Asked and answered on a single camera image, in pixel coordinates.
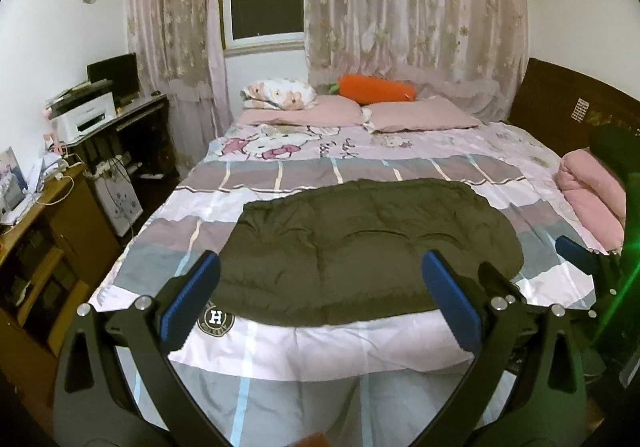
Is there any light wooden cabinet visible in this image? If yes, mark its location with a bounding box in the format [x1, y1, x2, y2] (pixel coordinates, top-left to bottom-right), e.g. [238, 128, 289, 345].
[0, 162, 123, 408]

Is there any pink pillow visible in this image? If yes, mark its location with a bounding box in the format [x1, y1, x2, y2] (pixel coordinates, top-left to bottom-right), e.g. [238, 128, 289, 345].
[367, 96, 483, 134]
[235, 94, 367, 128]

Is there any white power strip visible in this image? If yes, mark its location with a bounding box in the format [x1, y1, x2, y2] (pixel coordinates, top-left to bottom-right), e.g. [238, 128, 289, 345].
[87, 154, 134, 176]

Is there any black computer monitor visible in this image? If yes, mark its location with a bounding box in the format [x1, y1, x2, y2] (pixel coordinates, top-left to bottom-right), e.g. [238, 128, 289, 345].
[86, 53, 141, 104]

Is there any dark computer desk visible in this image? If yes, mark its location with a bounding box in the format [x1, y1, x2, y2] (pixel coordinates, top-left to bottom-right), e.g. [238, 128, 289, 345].
[65, 92, 181, 195]

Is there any dark wooden headboard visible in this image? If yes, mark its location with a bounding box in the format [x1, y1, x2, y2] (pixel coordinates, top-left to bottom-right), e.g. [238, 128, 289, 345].
[507, 57, 640, 168]

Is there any white floral patterned cabinet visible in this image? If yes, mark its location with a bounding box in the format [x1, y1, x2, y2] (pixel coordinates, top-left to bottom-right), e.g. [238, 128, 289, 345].
[85, 167, 146, 239]

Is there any olive green puffer jacket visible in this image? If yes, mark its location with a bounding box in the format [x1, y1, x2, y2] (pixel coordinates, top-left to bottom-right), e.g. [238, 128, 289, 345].
[197, 178, 525, 339]

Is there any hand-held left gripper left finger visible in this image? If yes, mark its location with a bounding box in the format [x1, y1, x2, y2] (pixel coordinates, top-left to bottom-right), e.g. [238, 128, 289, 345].
[52, 249, 226, 447]

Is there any standing photo print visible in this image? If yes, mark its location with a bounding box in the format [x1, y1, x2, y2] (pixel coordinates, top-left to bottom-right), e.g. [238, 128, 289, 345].
[0, 147, 29, 214]

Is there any white floral pillow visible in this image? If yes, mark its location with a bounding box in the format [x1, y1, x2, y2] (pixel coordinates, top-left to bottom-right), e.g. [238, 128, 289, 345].
[240, 76, 318, 110]

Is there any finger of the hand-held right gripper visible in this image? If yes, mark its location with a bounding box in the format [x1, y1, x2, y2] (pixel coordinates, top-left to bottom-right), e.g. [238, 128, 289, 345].
[477, 261, 526, 308]
[556, 234, 618, 279]

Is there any bed with patterned sheet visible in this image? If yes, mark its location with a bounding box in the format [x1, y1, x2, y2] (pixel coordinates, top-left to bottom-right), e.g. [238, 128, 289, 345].
[87, 120, 626, 447]

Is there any orange carrot plush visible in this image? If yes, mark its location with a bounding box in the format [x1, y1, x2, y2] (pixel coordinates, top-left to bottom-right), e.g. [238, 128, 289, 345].
[327, 74, 418, 105]

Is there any white printer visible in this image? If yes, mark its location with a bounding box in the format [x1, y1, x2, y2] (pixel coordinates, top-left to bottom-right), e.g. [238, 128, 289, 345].
[45, 80, 119, 144]

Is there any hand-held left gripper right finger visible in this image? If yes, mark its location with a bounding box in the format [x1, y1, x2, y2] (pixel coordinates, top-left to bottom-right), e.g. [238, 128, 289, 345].
[415, 249, 589, 447]

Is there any pink folded blanket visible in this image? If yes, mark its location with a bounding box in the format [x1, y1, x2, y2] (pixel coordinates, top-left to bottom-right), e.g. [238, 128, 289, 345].
[556, 148, 628, 248]

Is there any pink lace curtain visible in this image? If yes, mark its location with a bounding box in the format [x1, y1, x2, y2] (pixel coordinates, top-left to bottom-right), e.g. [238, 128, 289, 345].
[117, 0, 235, 140]
[303, 0, 533, 125]

